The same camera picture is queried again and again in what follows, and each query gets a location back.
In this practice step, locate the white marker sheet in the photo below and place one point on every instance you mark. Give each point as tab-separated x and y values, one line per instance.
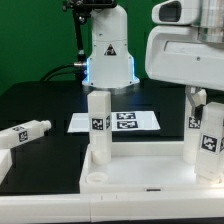
121	121

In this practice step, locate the white desk tabletop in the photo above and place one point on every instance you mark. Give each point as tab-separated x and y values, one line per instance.
141	167

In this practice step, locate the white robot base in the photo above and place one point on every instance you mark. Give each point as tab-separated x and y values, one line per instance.
110	66

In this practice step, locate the white front rail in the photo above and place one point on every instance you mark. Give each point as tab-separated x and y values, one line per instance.
68	208

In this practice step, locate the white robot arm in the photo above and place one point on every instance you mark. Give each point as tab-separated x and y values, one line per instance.
210	23

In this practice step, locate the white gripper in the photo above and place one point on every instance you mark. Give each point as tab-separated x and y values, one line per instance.
174	54

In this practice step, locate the white block left edge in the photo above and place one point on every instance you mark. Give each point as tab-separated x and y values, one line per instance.
5	163

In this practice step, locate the black camera stand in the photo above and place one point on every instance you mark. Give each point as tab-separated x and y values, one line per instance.
81	11

